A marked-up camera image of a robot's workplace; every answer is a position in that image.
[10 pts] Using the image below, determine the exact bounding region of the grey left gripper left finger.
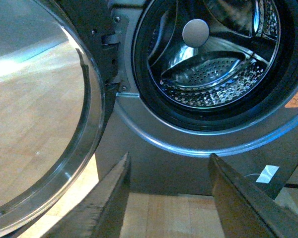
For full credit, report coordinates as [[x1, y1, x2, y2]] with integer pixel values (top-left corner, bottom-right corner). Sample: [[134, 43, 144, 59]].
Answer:
[[42, 153, 131, 238]]

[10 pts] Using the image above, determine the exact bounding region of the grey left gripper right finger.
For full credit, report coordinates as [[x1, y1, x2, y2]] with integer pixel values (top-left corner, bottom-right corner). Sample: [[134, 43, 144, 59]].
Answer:
[[208, 153, 298, 238]]

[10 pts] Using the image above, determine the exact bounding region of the round washing machine door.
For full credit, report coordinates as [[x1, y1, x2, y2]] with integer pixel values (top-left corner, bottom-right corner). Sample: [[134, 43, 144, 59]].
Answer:
[[0, 0, 104, 237]]

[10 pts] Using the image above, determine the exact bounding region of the grey front-load washing machine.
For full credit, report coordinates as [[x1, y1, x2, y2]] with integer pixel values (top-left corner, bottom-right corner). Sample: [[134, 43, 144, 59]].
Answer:
[[58, 0, 298, 198]]

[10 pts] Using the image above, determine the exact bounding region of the silver tape strip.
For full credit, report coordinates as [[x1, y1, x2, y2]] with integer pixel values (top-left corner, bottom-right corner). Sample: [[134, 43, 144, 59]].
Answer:
[[256, 165, 280, 184]]

